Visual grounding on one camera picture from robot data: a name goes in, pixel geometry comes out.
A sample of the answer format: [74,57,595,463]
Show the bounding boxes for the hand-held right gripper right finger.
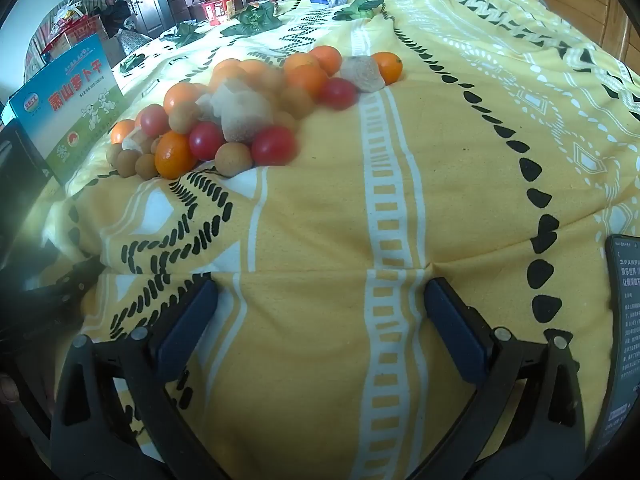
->
[424,277,586,480]

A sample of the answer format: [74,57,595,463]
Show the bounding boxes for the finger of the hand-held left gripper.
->
[27,255,107,313]

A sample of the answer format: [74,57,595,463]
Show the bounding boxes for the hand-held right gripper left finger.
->
[49,277,231,480]

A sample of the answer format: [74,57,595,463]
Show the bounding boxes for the black carton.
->
[0,110,66,261]

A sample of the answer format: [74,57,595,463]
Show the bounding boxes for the yellow patterned blanket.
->
[45,0,640,480]

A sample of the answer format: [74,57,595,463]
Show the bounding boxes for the beige spongy chunk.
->
[340,55,388,93]
[121,129,151,153]
[196,79,275,143]

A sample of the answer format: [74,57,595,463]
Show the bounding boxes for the dark book at right edge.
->
[592,234,640,456]

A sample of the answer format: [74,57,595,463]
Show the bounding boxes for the blue and green carton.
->
[9,34,125,186]

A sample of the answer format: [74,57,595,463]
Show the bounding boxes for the red cherry tomato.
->
[140,105,170,137]
[319,77,358,110]
[188,121,226,161]
[251,126,297,166]

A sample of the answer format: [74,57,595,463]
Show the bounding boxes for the cardboard box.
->
[45,12,108,61]

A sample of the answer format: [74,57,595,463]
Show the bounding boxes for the pile of oranges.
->
[111,45,404,180]

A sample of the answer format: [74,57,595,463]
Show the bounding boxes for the red instant noodle cup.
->
[202,0,238,25]

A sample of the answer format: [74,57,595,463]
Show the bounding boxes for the wooden headboard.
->
[510,0,640,103]

